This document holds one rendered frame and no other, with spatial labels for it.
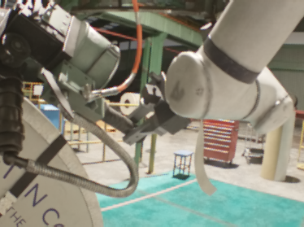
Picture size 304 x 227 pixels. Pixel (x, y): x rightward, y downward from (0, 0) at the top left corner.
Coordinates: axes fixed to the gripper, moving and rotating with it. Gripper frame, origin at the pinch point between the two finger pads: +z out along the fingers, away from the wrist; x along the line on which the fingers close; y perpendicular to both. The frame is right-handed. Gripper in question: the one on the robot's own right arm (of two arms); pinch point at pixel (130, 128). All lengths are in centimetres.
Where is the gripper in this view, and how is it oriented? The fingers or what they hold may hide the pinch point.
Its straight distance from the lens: 59.7
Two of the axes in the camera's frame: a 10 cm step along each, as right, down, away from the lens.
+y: -6.1, -4.4, -6.6
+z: -7.6, 5.6, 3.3
